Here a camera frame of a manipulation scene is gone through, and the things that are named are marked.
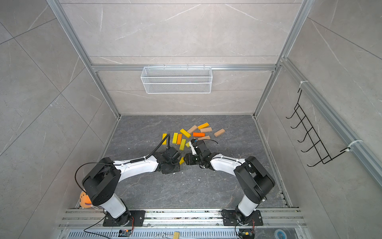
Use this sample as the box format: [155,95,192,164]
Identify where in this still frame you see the tan wooden block angled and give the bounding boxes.
[187,125,198,134]

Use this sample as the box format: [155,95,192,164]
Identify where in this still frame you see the tan wooden block right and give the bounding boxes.
[214,128,225,137]

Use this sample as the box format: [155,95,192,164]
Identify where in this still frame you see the aluminium frame post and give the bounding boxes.
[47,0,121,119]

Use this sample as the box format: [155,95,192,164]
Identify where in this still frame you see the lime yellow block short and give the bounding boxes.
[180,139,186,151]

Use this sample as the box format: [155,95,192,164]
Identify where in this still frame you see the orange block flat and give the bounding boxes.
[193,132,206,137]

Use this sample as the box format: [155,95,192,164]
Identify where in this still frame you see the lime yellow block far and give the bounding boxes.
[172,132,178,144]

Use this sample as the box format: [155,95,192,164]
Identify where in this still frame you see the black wire hook rack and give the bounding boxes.
[286,89,350,167]

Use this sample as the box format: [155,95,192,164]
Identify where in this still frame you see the tan wooden block middle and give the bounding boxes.
[200,127,212,133]

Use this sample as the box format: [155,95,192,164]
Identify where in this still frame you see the yellow block angled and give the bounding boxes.
[180,128,191,138]

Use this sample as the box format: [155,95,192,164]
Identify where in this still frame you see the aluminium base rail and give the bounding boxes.
[58,208,312,239]

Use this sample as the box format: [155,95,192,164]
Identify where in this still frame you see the orange plush toy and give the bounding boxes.
[79,191,92,209]

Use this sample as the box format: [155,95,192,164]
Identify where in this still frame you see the orange block upright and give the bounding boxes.
[177,133,183,145]

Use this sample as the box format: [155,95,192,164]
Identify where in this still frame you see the white wire mesh basket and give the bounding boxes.
[141,66,213,94]

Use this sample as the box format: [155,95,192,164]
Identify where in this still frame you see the amber yellow block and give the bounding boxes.
[198,122,210,129]

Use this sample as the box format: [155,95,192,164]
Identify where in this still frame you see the light wooden block front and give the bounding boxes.
[198,135,210,140]

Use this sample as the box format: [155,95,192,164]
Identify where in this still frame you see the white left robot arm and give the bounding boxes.
[82,147,181,220]

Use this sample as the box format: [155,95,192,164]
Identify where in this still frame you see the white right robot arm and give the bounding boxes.
[184,139,276,225]

